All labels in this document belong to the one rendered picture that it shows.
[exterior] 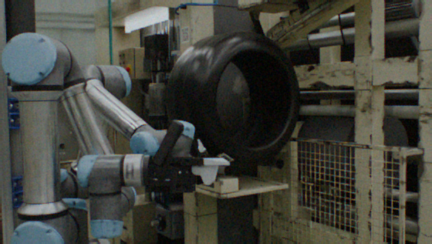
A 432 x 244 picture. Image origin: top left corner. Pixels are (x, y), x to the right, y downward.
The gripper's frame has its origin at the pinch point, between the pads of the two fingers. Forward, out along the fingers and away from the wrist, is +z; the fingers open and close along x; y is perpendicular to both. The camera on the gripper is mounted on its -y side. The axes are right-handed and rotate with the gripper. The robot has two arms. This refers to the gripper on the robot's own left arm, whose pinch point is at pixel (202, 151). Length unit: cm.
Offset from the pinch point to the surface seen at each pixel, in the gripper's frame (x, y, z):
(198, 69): -6.0, 29.7, 16.0
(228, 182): 0.7, -18.1, 16.3
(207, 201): 26, -31, 48
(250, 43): -26, 32, 32
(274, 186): -12.1, -30.4, 34.3
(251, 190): -4.5, -26.3, 24.5
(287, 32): -38, 31, 67
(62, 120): 76, 34, 36
